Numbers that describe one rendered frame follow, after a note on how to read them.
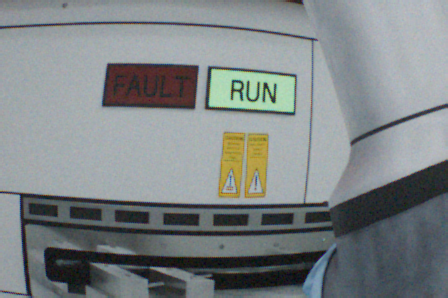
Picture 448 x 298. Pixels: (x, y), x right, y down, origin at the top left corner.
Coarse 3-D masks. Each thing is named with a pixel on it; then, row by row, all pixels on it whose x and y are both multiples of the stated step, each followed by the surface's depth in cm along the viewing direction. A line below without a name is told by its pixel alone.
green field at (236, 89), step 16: (224, 80) 131; (240, 80) 132; (256, 80) 133; (272, 80) 134; (288, 80) 135; (224, 96) 131; (240, 96) 132; (256, 96) 133; (272, 96) 134; (288, 96) 136
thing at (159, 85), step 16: (112, 80) 123; (128, 80) 124; (144, 80) 125; (160, 80) 127; (176, 80) 128; (192, 80) 129; (112, 96) 123; (128, 96) 125; (144, 96) 126; (160, 96) 127; (176, 96) 128; (192, 96) 129
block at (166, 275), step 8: (152, 272) 122; (160, 272) 121; (168, 272) 121; (176, 272) 122; (184, 272) 122; (152, 280) 123; (160, 280) 121; (168, 280) 120; (176, 280) 118; (184, 280) 117; (192, 280) 117; (200, 280) 118; (208, 280) 118; (152, 288) 123; (160, 288) 121; (168, 288) 120; (176, 288) 118; (184, 288) 117; (192, 288) 117; (200, 288) 117; (208, 288) 118; (168, 296) 120; (176, 296) 118; (184, 296) 117; (192, 296) 117; (200, 296) 117; (208, 296) 118
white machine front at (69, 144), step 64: (0, 0) 113; (64, 0) 118; (128, 0) 123; (192, 0) 128; (256, 0) 133; (0, 64) 114; (64, 64) 120; (128, 64) 124; (192, 64) 129; (256, 64) 133; (320, 64) 138; (0, 128) 115; (64, 128) 121; (128, 128) 125; (192, 128) 130; (256, 128) 134; (320, 128) 139; (0, 192) 116; (64, 192) 121; (128, 192) 126; (192, 192) 130; (320, 192) 140; (0, 256) 116; (320, 256) 143
